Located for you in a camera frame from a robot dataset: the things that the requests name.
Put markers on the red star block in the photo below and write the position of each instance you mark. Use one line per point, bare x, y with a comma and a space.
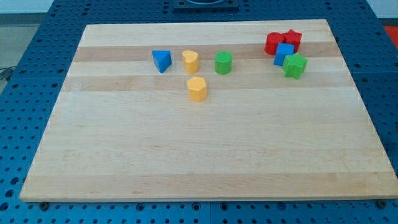
294, 38

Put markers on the green star block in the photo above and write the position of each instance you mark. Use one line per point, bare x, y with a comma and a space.
294, 65

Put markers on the blue triangle block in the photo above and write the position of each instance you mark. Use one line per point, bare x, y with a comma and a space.
162, 59

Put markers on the yellow hexagon block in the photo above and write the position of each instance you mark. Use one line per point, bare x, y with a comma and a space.
197, 89

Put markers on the green cylinder block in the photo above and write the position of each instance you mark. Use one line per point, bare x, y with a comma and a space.
223, 62

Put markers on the red cylinder block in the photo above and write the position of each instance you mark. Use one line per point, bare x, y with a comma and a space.
272, 41

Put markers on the blue cube block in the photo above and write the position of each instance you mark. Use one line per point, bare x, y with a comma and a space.
282, 51

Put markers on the light wooden board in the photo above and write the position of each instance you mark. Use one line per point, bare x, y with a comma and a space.
121, 131

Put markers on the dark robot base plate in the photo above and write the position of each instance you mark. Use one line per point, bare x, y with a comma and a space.
184, 5

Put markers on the yellow heart block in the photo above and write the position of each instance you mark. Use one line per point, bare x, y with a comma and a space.
191, 61

